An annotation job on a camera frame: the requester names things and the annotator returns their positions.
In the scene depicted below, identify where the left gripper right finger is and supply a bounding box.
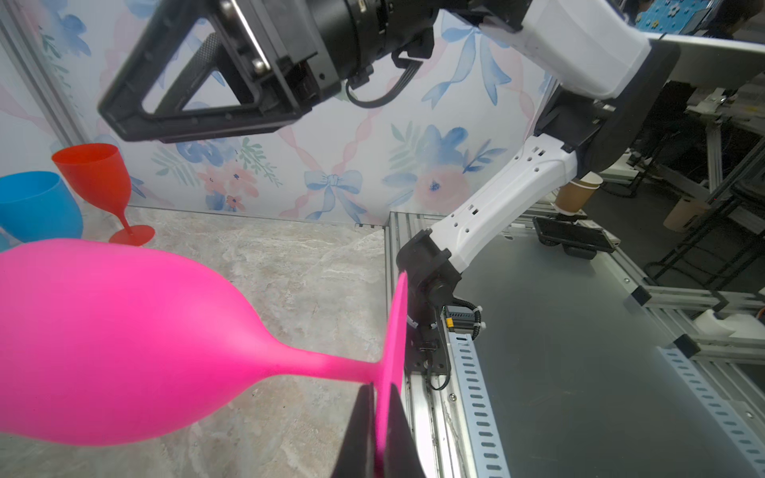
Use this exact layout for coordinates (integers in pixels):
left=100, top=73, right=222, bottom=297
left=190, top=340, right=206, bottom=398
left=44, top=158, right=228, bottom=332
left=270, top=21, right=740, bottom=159
left=382, top=386, right=426, bottom=478

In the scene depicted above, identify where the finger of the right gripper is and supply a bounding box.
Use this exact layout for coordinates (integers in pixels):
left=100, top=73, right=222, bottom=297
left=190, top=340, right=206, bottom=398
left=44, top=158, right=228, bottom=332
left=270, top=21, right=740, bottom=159
left=98, top=1, right=299, bottom=143

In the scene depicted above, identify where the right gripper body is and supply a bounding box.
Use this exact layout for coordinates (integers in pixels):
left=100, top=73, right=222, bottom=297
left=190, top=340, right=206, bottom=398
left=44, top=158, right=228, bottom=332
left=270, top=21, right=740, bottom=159
left=214, top=1, right=440, bottom=117

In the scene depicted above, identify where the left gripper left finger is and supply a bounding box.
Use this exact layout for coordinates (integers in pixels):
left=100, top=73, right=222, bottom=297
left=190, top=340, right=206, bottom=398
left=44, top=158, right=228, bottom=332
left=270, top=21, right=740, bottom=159
left=331, top=384, right=376, bottom=478

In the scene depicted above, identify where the red wine glass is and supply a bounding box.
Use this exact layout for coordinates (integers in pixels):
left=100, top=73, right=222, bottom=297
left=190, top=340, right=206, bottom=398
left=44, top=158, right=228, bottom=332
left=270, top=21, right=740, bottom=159
left=52, top=143, right=155, bottom=246

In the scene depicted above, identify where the blue wine glass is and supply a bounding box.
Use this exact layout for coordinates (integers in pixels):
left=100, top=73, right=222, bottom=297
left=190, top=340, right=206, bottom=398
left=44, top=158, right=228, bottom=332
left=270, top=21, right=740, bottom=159
left=1, top=171, right=84, bottom=243

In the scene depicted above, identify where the pink wine glass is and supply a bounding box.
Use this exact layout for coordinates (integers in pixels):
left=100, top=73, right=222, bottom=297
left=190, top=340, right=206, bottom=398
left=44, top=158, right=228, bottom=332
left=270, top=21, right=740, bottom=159
left=1, top=239, right=408, bottom=468

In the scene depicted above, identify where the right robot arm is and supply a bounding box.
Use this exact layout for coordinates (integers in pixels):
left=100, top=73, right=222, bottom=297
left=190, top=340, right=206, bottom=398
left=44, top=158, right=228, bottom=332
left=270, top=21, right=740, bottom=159
left=99, top=1, right=681, bottom=376

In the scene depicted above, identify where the black tablet device outside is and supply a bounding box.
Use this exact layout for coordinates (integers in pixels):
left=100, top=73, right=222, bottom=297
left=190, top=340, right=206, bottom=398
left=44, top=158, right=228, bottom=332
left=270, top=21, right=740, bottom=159
left=533, top=217, right=616, bottom=260

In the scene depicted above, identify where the brown paper cup outside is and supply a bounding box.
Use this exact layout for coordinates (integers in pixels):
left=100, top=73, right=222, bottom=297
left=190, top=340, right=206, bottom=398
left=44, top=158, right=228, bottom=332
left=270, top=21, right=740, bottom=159
left=553, top=172, right=604, bottom=216

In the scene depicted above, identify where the aluminium mounting rail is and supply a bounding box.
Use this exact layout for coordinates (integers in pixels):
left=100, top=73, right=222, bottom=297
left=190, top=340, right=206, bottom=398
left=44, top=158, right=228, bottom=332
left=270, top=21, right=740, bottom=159
left=384, top=211, right=510, bottom=477

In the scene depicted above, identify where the right frame post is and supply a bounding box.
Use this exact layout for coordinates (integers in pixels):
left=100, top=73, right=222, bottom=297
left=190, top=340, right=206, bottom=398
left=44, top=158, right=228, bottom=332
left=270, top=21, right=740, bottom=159
left=1, top=1, right=89, bottom=147

